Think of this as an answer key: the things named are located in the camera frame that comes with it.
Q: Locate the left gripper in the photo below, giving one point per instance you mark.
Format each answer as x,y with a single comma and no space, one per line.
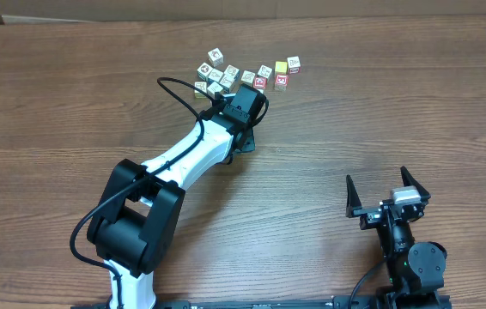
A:
250,140

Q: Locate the yellow sided gift block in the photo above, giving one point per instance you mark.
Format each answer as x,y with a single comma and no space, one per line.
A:
200,90

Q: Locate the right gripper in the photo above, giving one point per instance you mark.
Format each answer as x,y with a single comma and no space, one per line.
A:
371,215

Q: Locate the blue sided picture block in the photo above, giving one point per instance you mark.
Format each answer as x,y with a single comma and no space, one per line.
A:
232,71

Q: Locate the soccer ball wooden block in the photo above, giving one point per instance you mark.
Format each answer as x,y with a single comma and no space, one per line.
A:
203,71

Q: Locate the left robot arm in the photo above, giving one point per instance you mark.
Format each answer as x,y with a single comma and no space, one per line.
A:
134,222

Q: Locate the red letter wooden block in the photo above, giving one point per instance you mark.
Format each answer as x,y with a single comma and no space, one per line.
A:
281,82

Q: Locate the ice cream wooden block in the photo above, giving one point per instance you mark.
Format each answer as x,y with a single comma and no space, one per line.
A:
215,76

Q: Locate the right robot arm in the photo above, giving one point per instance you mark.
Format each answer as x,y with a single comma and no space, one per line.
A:
415,269

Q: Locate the sailboat blue wooden block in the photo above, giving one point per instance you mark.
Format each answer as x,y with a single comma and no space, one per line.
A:
227,83

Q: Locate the far right white block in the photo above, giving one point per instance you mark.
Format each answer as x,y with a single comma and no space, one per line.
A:
294,65

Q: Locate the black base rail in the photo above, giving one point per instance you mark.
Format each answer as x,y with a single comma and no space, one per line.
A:
336,302

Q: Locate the letter L wooden block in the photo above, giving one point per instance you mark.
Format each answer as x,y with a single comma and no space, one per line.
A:
215,91

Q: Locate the white tilted picture block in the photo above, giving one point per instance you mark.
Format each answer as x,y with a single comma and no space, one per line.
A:
265,72

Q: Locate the cardboard panel at back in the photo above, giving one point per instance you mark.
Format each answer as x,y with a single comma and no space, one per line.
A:
160,10

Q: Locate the red face wooden block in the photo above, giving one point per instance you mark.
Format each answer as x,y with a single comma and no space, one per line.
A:
259,83

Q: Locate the top red picture block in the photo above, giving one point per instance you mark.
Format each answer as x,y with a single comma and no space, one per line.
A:
216,57

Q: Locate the yellow top wooden block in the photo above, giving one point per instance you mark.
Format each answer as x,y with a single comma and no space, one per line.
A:
281,68

